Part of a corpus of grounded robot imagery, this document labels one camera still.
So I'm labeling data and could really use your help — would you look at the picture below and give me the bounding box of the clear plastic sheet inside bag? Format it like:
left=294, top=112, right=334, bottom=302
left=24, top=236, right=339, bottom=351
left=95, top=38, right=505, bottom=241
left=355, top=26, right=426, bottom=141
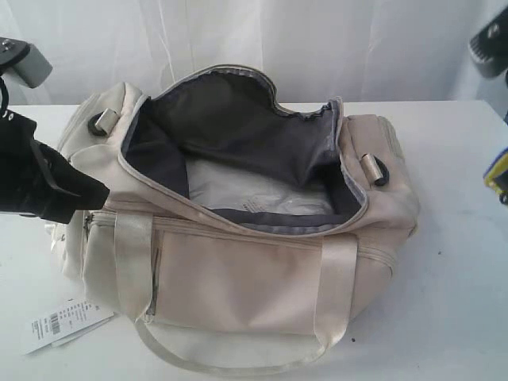
left=186, top=157, right=334, bottom=215

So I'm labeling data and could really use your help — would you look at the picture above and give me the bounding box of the cream duffel bag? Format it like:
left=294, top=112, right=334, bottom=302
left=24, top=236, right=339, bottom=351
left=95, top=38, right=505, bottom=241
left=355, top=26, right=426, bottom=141
left=52, top=65, right=419, bottom=375

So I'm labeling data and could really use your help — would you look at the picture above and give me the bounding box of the colourful key tag bunch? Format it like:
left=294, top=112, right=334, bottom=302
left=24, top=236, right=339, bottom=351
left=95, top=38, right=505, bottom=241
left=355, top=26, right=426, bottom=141
left=483, top=148, right=508, bottom=206

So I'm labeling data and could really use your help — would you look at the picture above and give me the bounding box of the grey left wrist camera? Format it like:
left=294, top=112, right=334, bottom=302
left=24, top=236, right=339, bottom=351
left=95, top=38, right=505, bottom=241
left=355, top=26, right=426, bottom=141
left=1, top=37, right=52, bottom=89

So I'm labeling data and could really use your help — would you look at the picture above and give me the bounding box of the white backdrop curtain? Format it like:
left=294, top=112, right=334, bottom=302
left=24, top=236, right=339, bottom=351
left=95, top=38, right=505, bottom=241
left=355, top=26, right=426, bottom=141
left=1, top=1, right=507, bottom=113

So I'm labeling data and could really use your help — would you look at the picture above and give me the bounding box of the white paper hang tag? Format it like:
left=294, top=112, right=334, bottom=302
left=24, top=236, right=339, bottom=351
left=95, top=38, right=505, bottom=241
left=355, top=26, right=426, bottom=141
left=21, top=298, right=114, bottom=354

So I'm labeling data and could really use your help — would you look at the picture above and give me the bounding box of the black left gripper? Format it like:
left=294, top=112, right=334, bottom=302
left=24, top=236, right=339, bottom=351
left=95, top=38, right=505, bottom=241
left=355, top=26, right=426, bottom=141
left=1, top=82, right=110, bottom=224

